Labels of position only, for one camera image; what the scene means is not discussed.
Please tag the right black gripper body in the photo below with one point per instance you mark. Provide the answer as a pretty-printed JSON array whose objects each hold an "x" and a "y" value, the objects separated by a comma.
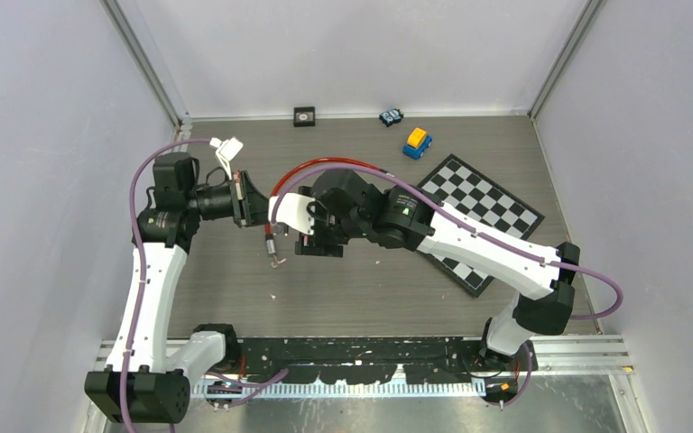
[{"x": 328, "y": 239}]

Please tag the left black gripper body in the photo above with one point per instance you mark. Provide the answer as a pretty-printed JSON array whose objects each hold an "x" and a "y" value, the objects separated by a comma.
[{"x": 235, "y": 193}]

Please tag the red cable lock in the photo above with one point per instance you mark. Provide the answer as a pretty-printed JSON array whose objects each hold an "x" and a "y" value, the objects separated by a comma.
[{"x": 294, "y": 176}]

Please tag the silver key bunch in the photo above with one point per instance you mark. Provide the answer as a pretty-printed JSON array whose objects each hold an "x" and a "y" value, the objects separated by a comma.
[{"x": 277, "y": 262}]

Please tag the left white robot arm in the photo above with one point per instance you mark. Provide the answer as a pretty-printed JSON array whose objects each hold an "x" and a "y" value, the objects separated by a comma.
[{"x": 140, "y": 382}]

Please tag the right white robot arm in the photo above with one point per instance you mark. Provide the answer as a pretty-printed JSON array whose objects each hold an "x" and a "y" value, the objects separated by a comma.
[{"x": 340, "y": 206}]

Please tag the black square box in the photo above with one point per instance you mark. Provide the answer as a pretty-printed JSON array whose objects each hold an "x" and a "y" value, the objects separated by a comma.
[{"x": 304, "y": 116}]

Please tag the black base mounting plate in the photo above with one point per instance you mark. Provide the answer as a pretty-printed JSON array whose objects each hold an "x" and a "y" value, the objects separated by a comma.
[{"x": 361, "y": 360}]

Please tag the yellow blue toy car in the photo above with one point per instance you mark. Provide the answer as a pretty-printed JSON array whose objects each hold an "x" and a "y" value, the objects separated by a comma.
[{"x": 417, "y": 143}]

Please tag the black white chessboard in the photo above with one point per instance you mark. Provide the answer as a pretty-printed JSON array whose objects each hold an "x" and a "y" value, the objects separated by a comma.
[{"x": 474, "y": 194}]

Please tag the small blue toy car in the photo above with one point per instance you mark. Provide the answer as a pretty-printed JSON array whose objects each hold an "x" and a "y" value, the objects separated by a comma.
[{"x": 391, "y": 116}]

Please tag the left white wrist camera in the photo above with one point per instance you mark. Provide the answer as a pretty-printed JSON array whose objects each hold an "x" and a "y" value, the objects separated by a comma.
[{"x": 225, "y": 151}]

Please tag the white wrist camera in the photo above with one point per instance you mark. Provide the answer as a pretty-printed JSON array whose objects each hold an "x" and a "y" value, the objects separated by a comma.
[
  {"x": 225, "y": 151},
  {"x": 292, "y": 211}
]

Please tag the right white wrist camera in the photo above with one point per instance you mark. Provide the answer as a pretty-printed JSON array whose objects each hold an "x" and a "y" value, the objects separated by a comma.
[{"x": 292, "y": 211}]

